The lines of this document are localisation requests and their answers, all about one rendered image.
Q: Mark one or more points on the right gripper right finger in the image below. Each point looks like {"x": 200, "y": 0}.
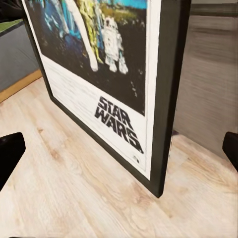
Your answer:
{"x": 230, "y": 148}

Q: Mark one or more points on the door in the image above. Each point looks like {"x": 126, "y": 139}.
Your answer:
{"x": 18, "y": 63}

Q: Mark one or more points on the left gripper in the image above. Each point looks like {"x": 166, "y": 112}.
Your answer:
{"x": 9, "y": 11}

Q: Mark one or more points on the poster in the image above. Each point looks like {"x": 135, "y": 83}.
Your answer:
{"x": 113, "y": 66}

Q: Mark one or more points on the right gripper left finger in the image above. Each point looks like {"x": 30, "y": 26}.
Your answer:
{"x": 12, "y": 147}

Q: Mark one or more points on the dishwasher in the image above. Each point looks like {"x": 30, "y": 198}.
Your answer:
{"x": 207, "y": 102}

